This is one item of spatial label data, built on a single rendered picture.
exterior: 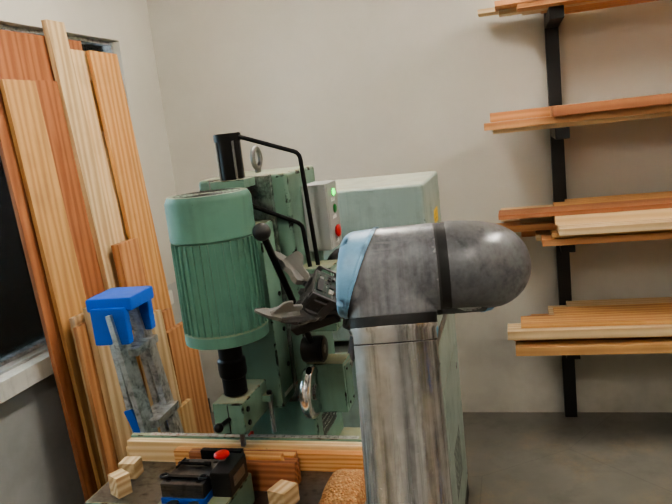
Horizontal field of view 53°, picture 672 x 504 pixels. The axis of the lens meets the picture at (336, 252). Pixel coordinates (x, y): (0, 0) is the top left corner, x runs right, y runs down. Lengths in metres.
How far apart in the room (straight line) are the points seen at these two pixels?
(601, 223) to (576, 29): 0.98
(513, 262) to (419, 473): 0.29
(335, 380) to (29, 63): 1.93
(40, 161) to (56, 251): 0.35
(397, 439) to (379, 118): 2.84
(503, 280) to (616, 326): 2.37
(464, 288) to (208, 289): 0.63
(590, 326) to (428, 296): 2.41
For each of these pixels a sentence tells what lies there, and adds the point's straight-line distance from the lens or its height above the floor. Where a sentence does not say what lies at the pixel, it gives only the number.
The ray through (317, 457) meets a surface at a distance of 1.49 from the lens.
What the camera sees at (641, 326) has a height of 0.61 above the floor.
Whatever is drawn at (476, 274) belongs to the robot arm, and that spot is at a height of 1.41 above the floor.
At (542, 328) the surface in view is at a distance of 3.23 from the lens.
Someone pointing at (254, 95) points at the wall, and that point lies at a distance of 3.77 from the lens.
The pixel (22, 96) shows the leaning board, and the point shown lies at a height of 1.85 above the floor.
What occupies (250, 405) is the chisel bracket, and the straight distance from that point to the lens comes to 1.49.
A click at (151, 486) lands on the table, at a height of 0.90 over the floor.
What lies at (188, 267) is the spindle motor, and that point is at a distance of 1.36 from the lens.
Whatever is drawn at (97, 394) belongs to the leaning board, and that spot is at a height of 0.70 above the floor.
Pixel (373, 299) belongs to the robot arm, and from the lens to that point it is 0.86.
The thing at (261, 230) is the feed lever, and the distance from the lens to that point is 1.27.
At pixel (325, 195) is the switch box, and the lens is 1.60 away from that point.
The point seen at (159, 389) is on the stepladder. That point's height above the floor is 0.80.
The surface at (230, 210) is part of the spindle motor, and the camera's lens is 1.33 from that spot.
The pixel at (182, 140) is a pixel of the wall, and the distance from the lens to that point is 3.95.
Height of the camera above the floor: 1.61
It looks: 10 degrees down
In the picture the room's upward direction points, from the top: 6 degrees counter-clockwise
